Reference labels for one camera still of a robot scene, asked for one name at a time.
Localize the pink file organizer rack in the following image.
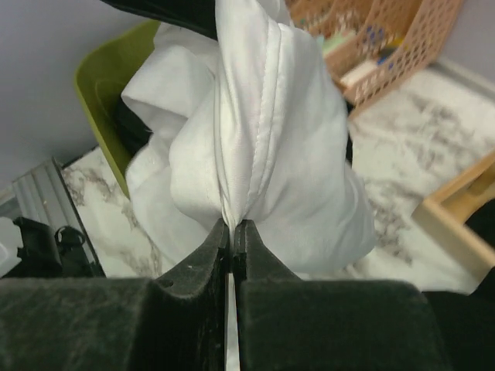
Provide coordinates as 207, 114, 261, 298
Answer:
286, 0, 462, 115

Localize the wooden clothes rack stand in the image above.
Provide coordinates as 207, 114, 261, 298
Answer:
412, 151, 494, 279

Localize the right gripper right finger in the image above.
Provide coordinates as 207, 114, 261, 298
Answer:
234, 221, 451, 370

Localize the white shirt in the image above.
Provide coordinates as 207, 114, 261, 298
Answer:
121, 1, 375, 274

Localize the green plastic bin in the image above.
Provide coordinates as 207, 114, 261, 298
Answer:
74, 20, 160, 196

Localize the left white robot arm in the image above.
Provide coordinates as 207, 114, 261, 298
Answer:
1, 217, 104, 278

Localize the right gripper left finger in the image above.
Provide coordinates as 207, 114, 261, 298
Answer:
1, 221, 229, 370

